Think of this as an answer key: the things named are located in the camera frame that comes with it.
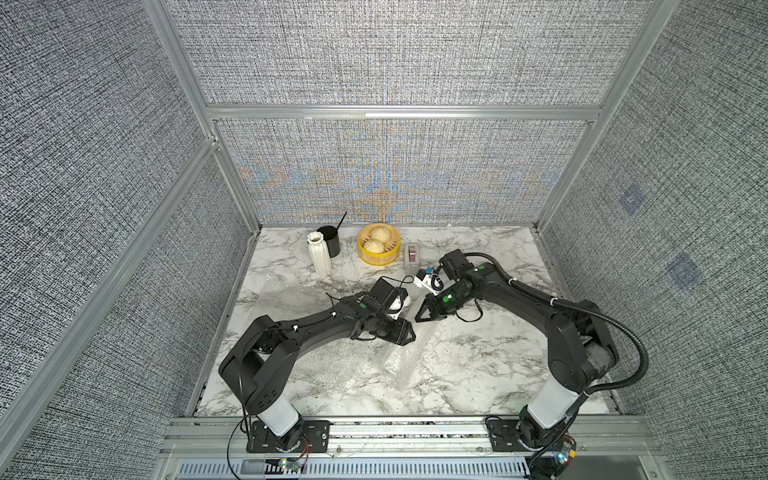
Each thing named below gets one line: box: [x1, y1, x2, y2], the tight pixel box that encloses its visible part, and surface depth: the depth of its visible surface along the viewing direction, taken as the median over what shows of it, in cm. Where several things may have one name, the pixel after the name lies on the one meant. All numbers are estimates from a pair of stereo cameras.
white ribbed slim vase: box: [306, 231, 332, 279], surface depth 97 cm
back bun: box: [370, 226, 392, 243], surface depth 112 cm
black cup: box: [316, 225, 341, 258], surface depth 109 cm
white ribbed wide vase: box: [384, 325, 439, 391], surface depth 81 cm
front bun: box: [364, 239, 385, 253], surface depth 108 cm
